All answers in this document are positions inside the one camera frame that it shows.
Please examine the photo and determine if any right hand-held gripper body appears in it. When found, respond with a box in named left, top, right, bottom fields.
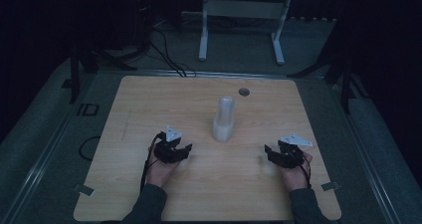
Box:
left=277, top=132, right=314, bottom=170

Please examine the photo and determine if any person's left hand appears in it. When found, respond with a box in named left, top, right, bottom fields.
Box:
left=145, top=145, right=182, bottom=189

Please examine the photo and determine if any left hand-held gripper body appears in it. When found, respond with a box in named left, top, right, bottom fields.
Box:
left=153, top=124, right=187, bottom=164

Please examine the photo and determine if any person's right hand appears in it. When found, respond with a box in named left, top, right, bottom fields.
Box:
left=281, top=150, right=315, bottom=192

